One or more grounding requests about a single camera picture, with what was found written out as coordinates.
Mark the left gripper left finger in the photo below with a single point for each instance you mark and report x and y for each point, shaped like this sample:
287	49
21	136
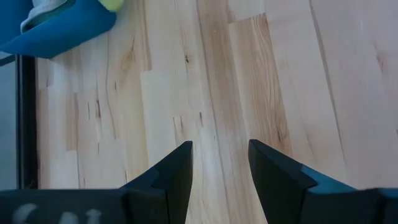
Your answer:
174	174

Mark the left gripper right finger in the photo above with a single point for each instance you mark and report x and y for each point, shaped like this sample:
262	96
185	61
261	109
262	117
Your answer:
276	177

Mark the lime green microfiber towel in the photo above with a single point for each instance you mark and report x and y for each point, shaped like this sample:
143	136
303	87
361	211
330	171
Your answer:
112	4

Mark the grey waffle microfiber towel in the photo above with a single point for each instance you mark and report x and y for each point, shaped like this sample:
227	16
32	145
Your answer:
40	9

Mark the teal storage bin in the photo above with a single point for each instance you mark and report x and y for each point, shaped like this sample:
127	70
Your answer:
68	34

